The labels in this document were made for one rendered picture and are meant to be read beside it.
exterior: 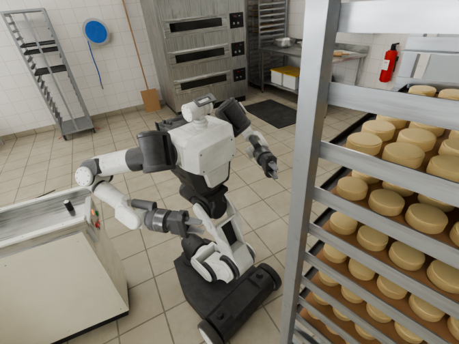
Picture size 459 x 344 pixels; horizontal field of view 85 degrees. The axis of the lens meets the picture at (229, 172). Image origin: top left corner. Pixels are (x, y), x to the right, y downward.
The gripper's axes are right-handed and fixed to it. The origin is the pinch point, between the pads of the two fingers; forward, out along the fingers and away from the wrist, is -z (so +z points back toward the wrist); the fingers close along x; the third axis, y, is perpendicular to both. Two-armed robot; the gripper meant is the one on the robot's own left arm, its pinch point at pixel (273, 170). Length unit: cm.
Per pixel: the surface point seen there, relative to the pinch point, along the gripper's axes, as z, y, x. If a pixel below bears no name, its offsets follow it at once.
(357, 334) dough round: -70, -8, 0
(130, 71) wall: 442, -108, -30
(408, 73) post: -37, 19, 49
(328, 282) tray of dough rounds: -62, -12, 11
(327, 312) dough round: -63, -11, 0
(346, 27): -60, -17, 63
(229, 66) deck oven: 382, 71, -33
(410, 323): -76, -7, 20
